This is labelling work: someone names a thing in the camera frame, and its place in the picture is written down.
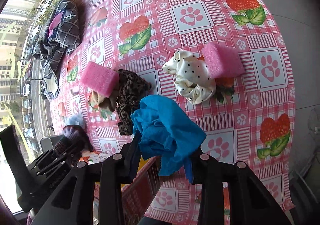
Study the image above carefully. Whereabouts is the red patterned box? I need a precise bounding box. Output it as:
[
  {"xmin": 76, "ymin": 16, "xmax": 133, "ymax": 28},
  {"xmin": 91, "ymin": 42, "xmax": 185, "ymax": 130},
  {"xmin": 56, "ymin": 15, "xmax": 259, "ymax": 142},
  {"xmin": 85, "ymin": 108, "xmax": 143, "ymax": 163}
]
[{"xmin": 91, "ymin": 153, "xmax": 161, "ymax": 224}]

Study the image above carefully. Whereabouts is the leopard print scarf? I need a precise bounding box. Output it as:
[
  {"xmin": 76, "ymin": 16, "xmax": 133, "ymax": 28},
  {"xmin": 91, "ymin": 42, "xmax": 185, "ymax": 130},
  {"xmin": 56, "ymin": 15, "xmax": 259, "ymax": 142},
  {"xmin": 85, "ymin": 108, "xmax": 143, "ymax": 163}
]
[{"xmin": 116, "ymin": 69, "xmax": 152, "ymax": 136}]

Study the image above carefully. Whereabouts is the large pink foam sponge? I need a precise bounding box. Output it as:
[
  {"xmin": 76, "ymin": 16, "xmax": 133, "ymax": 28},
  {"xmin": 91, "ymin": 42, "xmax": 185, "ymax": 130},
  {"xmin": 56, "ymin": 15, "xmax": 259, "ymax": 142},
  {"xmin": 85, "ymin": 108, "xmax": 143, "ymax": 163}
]
[{"xmin": 80, "ymin": 61, "xmax": 119, "ymax": 97}]

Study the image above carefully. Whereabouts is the purple knitted hat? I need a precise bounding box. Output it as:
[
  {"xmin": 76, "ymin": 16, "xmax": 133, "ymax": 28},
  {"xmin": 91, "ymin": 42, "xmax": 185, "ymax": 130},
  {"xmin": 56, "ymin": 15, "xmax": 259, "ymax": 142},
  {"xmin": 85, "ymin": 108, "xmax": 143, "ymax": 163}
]
[{"xmin": 53, "ymin": 125, "xmax": 93, "ymax": 164}]

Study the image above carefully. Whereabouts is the plaid star fabric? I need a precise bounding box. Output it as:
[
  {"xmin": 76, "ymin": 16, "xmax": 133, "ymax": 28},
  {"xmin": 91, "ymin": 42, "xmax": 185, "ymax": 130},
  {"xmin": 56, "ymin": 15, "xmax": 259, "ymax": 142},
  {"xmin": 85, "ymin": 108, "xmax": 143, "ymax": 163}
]
[{"xmin": 33, "ymin": 0, "xmax": 81, "ymax": 101}]

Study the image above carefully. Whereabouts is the light blue fluffy cloth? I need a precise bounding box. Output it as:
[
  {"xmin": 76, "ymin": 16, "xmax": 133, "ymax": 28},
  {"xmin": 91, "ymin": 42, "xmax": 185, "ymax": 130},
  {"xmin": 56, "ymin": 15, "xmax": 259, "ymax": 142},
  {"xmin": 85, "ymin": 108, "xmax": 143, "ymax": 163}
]
[{"xmin": 65, "ymin": 114, "xmax": 86, "ymax": 129}]

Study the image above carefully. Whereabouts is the white polka dot scrunchie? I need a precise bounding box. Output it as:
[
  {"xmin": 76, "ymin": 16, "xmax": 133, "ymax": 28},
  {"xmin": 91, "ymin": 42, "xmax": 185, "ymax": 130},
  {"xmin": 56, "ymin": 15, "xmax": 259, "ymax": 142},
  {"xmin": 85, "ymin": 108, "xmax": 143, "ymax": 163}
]
[{"xmin": 162, "ymin": 50, "xmax": 216, "ymax": 105}]

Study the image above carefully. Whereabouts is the small pink foam sponge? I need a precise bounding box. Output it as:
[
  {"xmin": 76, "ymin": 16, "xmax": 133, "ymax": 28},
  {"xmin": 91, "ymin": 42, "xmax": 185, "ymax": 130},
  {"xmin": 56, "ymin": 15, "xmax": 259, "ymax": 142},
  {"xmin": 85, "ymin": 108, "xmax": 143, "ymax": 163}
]
[{"xmin": 202, "ymin": 42, "xmax": 245, "ymax": 78}]

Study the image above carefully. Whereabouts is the pink strawberry tablecloth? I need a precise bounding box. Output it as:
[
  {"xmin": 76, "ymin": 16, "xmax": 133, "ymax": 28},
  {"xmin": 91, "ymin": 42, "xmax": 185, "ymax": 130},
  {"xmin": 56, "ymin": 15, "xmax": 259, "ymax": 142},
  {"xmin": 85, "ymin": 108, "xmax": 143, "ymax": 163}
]
[{"xmin": 50, "ymin": 0, "xmax": 295, "ymax": 211}]

